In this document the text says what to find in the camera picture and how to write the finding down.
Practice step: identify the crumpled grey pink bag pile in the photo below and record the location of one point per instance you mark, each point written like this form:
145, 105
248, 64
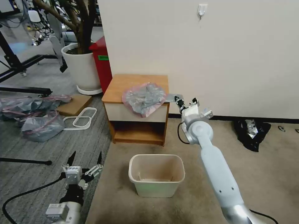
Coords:
30, 105

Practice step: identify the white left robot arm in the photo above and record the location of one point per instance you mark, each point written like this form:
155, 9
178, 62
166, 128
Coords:
66, 213

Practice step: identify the black stand leg bar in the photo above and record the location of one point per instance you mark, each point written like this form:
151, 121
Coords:
25, 89
25, 161

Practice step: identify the brown cardboard sheet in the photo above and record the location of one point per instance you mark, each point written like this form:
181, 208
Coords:
74, 105

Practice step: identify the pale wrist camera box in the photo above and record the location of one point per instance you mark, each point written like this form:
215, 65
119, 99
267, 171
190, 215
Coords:
73, 175
191, 111

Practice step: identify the wooden bedside table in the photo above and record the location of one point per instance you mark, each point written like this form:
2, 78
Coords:
137, 130

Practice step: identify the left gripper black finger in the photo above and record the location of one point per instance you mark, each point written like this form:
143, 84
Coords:
100, 158
71, 158

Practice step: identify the black plastic bag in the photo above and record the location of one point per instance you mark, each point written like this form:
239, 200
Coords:
251, 135

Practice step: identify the beige plastic trash can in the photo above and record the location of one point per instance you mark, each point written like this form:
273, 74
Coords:
156, 184

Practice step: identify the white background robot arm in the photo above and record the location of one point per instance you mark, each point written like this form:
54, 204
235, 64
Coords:
57, 39

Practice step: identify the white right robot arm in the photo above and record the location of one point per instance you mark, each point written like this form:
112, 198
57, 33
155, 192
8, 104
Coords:
217, 168

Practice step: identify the black wheeled stand frame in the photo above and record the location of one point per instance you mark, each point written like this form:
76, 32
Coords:
14, 63

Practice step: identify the grey pink garbage bag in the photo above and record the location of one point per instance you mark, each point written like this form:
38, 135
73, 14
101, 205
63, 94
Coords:
144, 98

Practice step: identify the white pot saucer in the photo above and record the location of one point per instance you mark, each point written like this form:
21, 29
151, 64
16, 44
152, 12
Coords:
90, 91

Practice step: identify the small dark floor object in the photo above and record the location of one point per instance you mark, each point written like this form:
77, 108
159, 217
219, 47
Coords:
281, 128

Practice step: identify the white wall hook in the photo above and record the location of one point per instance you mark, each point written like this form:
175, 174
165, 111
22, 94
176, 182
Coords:
202, 9

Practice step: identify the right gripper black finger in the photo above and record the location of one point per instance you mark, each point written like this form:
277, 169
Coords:
179, 102
194, 100

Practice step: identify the white plant pot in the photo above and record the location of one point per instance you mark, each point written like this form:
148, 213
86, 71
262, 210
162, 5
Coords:
81, 70

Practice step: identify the stuffed grey pink bag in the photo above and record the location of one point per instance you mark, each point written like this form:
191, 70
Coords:
42, 129

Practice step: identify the brown tree trunk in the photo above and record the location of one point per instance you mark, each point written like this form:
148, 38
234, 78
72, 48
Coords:
85, 25

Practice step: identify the red bin with green label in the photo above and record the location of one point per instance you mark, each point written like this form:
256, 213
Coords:
102, 70

